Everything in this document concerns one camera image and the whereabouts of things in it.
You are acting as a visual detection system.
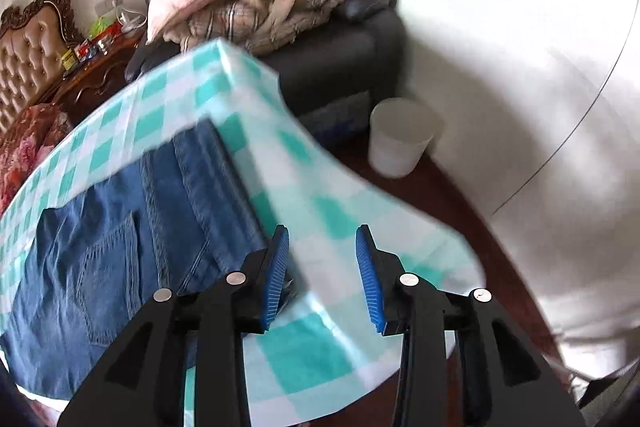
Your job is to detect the brown tufted headboard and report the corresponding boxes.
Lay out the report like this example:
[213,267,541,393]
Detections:
[0,0,86,142]

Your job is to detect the red floral bedding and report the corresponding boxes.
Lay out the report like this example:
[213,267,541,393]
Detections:
[0,103,76,212]

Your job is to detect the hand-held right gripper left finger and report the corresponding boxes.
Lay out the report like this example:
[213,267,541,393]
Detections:
[57,224,291,427]

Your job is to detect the dark wooden nightstand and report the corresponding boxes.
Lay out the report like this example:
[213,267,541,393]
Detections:
[50,27,148,118]

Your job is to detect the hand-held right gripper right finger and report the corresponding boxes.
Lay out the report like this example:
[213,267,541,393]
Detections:
[355,224,586,427]

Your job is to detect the white plastic bin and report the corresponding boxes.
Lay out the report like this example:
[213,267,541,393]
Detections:
[369,98,445,178]

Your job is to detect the green white checkered tablecloth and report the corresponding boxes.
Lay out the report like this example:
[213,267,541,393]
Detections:
[0,39,488,427]

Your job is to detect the beige plaid quilt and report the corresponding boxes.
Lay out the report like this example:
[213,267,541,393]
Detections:
[180,0,363,55]

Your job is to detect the clutter of small colourful items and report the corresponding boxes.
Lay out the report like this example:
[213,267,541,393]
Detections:
[59,18,121,72]

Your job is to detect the black leather armchair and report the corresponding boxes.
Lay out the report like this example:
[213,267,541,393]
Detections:
[124,0,407,118]

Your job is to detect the blue denim pants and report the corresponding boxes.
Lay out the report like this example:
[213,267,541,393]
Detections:
[2,119,296,400]

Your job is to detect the white charger cable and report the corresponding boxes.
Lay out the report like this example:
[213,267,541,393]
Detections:
[117,7,148,32]

